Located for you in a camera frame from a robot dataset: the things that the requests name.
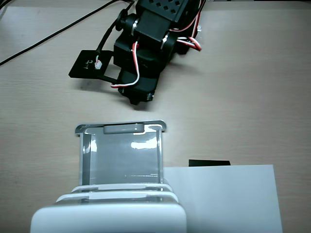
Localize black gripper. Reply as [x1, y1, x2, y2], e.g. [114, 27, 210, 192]
[113, 33, 177, 106]

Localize translucent grey plastic drawer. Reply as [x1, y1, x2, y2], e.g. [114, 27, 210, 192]
[74, 119, 168, 185]

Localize white closed drawer front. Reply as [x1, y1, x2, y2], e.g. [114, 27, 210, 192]
[71, 183, 173, 193]
[55, 190, 180, 204]

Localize black tape strip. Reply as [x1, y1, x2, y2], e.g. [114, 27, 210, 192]
[188, 159, 231, 167]

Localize white paper sheet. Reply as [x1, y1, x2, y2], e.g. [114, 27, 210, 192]
[163, 164, 284, 233]

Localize red white gripper servo wire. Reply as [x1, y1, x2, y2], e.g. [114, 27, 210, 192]
[110, 40, 141, 88]

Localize black wrist camera plate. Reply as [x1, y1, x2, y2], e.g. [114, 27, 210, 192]
[69, 50, 122, 84]

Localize red white arm servo wires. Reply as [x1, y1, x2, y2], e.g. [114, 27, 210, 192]
[169, 0, 206, 52]

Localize long black camera cable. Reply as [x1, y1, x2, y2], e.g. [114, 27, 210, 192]
[0, 0, 136, 67]

